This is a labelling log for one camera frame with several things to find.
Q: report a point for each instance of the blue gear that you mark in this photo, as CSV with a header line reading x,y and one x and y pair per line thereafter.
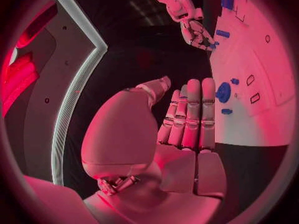
x,y
223,92

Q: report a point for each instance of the white task board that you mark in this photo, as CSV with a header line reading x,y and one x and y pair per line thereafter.
x,y
257,115

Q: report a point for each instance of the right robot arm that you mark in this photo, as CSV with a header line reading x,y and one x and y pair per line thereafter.
x,y
181,5

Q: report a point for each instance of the blue cylinder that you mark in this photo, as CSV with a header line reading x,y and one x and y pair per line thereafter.
x,y
222,33

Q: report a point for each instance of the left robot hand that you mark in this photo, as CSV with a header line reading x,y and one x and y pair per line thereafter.
x,y
126,134

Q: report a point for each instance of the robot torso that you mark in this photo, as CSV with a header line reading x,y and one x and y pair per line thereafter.
x,y
42,97

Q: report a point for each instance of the small blue peg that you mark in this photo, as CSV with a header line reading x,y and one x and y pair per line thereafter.
x,y
214,45

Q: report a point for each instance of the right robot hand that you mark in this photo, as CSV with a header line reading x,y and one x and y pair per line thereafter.
x,y
197,33

